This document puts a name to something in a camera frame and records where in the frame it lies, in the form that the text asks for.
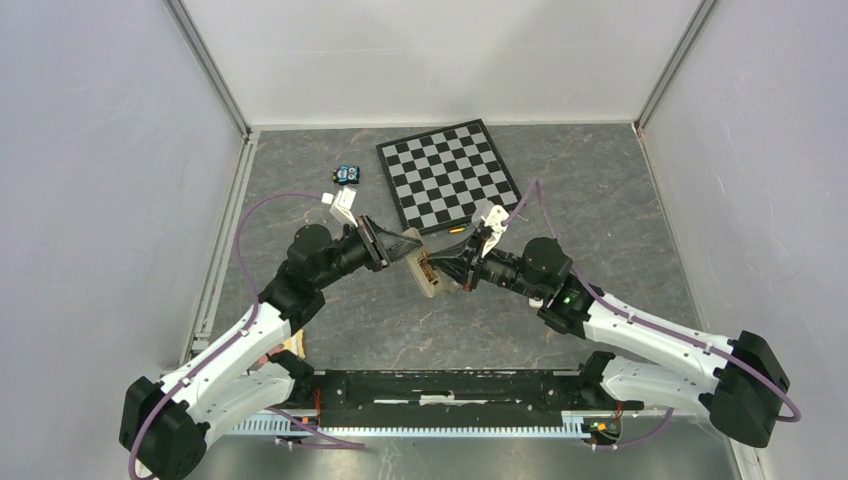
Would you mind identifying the pink orange card box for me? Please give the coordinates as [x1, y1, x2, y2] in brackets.
[282, 331, 306, 359]

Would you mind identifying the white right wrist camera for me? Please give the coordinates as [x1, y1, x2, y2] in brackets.
[471, 200, 509, 258]

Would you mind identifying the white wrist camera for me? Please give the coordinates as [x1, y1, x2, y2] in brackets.
[320, 186, 358, 228]
[471, 200, 509, 258]

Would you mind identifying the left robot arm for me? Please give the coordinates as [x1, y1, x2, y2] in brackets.
[119, 216, 423, 479]

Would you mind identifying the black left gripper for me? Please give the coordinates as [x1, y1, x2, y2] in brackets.
[314, 213, 422, 289]

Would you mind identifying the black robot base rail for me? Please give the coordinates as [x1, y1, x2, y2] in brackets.
[273, 369, 645, 428]

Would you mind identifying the black white checkerboard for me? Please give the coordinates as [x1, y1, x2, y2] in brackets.
[376, 119, 522, 234]

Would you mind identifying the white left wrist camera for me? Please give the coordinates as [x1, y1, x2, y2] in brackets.
[320, 186, 358, 228]

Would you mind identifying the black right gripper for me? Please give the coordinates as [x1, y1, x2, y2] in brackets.
[427, 228, 545, 302]

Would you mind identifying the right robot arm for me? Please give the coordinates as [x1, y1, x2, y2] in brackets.
[426, 228, 800, 448]

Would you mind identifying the small blue owl toy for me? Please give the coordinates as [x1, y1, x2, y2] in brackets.
[332, 166, 361, 185]

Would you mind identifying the beige remote control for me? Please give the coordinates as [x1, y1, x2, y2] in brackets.
[403, 227, 460, 299]

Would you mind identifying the white cable duct strip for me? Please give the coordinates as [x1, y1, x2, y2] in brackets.
[229, 412, 621, 440]

